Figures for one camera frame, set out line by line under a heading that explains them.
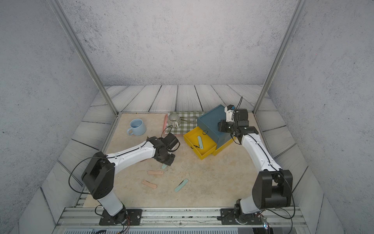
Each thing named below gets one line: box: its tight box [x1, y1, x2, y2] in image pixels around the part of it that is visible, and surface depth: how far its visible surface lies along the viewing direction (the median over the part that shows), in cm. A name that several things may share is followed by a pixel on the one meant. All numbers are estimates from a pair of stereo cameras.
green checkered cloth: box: [164, 111, 205, 135], surface depth 117 cm
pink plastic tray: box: [161, 114, 169, 139], surface depth 113 cm
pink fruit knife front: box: [140, 179, 158, 189], surface depth 86 cm
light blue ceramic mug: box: [126, 118, 147, 137], surface depth 107 cm
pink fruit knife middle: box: [147, 170, 164, 175], surface depth 91 cm
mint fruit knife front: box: [174, 178, 189, 193], surface depth 85 cm
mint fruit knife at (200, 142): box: [197, 135, 204, 150], surface depth 94 cm
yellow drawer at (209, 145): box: [183, 126, 218, 160], surface depth 92 cm
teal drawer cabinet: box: [197, 104, 233, 148], surface depth 87 cm
